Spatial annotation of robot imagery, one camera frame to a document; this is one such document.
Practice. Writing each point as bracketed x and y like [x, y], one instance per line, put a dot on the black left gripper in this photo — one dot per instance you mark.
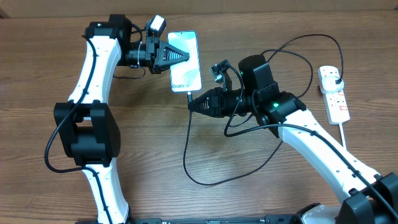
[153, 44]

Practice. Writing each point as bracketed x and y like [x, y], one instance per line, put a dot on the Galaxy smartphone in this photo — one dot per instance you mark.
[185, 76]

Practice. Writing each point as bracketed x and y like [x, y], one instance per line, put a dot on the white power strip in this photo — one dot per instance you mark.
[335, 103]

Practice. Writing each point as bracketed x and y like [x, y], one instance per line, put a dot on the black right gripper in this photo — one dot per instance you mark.
[209, 97]

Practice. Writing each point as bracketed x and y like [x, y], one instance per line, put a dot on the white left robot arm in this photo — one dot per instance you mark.
[86, 126]

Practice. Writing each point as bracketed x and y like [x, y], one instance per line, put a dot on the white charger adapter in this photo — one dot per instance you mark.
[329, 85]

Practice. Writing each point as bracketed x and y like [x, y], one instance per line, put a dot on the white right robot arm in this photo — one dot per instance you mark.
[365, 196]

